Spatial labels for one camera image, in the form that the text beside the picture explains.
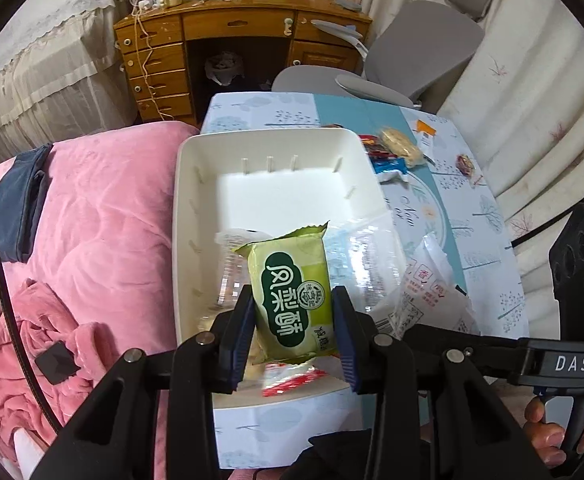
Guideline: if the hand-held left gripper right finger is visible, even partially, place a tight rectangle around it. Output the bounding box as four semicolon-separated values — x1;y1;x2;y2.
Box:
332;286;537;480

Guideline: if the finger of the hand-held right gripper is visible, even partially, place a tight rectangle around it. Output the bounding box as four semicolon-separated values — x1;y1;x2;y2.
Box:
404;322;527;361

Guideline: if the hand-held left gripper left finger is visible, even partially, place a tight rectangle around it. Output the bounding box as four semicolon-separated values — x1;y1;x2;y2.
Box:
47;284;257;480

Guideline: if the red snack packet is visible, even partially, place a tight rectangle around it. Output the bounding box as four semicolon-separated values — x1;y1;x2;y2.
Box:
262;362;337;400

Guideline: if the clear bread packet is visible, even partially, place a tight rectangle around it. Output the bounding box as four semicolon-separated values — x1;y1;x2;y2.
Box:
214;227;273;311

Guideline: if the green snack packet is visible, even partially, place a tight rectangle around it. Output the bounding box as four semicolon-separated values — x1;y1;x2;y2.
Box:
234;221;337;363

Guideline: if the large white clear packet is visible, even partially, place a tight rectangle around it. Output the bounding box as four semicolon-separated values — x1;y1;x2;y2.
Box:
324;210;407;316

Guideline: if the white plastic box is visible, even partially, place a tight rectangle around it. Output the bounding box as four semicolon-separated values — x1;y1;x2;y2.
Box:
172;127;407;411

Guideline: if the person's right hand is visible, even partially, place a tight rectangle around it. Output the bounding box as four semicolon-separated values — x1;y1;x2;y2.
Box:
524;396;584;467

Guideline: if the person's dark clothing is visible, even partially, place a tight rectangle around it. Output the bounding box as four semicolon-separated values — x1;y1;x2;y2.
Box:
279;430;433;480

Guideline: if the tree print tablecloth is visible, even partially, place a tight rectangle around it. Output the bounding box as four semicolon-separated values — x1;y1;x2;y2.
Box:
199;91;525;471

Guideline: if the small red candy packet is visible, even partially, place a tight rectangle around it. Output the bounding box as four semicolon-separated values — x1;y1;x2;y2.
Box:
454;154;482;186

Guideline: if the blue candy wrapper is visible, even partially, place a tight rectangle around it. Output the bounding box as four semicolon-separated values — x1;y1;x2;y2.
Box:
369;156;409;183

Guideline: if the pink blanket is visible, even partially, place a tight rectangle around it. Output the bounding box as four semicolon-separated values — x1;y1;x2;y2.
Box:
0;121;203;480

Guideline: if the black square tag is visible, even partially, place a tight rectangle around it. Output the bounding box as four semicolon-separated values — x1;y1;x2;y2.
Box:
34;340;80;386

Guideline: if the pink robe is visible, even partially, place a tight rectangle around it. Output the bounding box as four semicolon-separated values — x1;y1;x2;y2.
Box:
0;280;128;451

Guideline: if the white floral curtain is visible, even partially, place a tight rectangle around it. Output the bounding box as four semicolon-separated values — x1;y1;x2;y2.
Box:
362;0;584;361

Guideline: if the yellow pastry packet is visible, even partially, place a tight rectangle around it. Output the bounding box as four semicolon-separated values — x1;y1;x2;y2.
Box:
378;128;423;168

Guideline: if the navy cloth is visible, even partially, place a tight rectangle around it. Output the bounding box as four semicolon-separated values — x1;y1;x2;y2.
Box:
0;142;54;263

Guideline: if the trash bin with bag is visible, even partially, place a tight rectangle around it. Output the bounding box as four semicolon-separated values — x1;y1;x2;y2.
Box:
204;51;245;86

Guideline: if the grey office chair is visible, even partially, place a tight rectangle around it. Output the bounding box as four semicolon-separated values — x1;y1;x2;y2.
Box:
271;0;496;108

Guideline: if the wooden desk with drawers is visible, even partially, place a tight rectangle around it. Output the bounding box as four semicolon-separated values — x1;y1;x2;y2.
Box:
114;0;373;121

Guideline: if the lace furniture cover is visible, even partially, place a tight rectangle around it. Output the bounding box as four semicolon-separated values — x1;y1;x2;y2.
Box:
0;0;138;166

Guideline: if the black cable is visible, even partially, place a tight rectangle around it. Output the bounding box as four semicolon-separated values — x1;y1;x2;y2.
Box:
0;205;68;436

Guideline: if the white cable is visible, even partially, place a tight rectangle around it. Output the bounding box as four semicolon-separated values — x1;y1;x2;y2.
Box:
132;0;173;121

